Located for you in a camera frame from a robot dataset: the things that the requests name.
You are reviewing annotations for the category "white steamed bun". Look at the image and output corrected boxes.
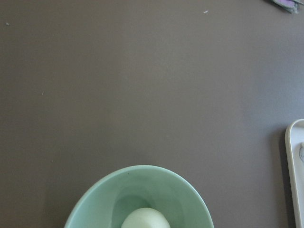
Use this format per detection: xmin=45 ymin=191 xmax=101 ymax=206
xmin=121 ymin=208 xmax=170 ymax=228

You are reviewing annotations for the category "light green ceramic bowl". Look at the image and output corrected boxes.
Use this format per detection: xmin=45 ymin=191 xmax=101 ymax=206
xmin=65 ymin=165 xmax=214 ymax=228

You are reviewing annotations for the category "cream rabbit tray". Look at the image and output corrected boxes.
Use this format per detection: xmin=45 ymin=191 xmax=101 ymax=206
xmin=285 ymin=119 xmax=304 ymax=228

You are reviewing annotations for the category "grey folded cloth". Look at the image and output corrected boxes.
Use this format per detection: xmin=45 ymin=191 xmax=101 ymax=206
xmin=271 ymin=0 xmax=303 ymax=13

